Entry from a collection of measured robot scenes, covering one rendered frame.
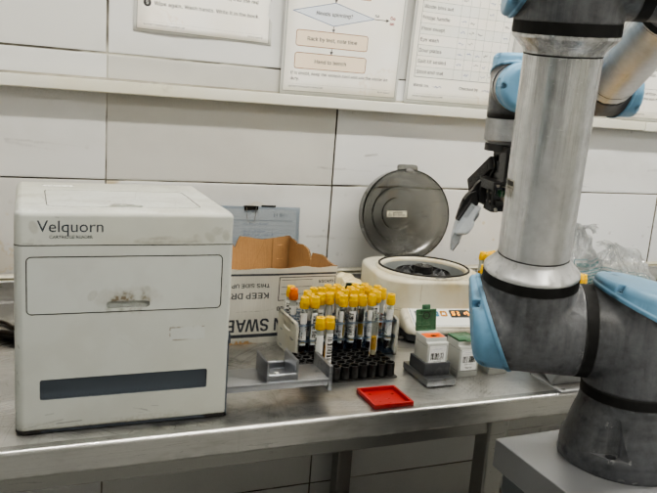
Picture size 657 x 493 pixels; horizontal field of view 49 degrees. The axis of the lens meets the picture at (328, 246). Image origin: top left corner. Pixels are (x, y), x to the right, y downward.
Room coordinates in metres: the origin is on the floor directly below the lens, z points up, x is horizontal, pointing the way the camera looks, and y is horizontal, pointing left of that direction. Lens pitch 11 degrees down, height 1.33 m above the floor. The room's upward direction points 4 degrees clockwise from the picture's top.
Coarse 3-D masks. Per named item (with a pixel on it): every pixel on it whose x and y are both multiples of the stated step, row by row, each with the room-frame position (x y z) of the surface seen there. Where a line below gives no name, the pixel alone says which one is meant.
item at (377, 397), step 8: (360, 392) 1.09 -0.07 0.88; (368, 392) 1.10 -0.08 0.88; (376, 392) 1.10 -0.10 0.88; (384, 392) 1.11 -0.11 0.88; (392, 392) 1.11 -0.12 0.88; (400, 392) 1.10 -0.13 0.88; (368, 400) 1.06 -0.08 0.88; (376, 400) 1.07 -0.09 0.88; (384, 400) 1.07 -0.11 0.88; (392, 400) 1.08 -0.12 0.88; (400, 400) 1.08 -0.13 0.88; (408, 400) 1.07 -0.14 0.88; (376, 408) 1.04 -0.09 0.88; (384, 408) 1.05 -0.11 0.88
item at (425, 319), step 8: (424, 304) 1.22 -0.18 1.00; (416, 312) 1.21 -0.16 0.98; (424, 312) 1.22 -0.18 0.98; (432, 312) 1.23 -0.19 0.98; (416, 320) 1.21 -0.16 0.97; (424, 320) 1.22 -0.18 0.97; (432, 320) 1.23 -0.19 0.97; (416, 328) 1.21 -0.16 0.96; (424, 328) 1.22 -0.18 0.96; (432, 328) 1.22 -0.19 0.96
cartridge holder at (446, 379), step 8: (416, 360) 1.19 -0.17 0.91; (408, 368) 1.21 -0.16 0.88; (416, 368) 1.19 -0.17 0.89; (424, 368) 1.16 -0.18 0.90; (432, 368) 1.17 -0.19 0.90; (440, 368) 1.17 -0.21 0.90; (448, 368) 1.18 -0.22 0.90; (416, 376) 1.18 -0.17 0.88; (424, 376) 1.16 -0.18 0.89; (432, 376) 1.16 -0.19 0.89; (440, 376) 1.17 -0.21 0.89; (448, 376) 1.17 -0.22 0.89; (424, 384) 1.15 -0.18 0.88; (432, 384) 1.15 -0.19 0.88; (440, 384) 1.15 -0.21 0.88; (448, 384) 1.16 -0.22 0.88
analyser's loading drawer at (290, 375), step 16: (288, 352) 1.07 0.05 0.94; (256, 368) 1.07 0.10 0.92; (272, 368) 1.08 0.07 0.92; (288, 368) 1.07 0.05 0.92; (304, 368) 1.09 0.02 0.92; (320, 368) 1.09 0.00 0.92; (240, 384) 1.00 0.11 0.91; (256, 384) 1.01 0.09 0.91; (272, 384) 1.02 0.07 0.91; (288, 384) 1.03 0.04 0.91; (304, 384) 1.04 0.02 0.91; (320, 384) 1.05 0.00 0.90
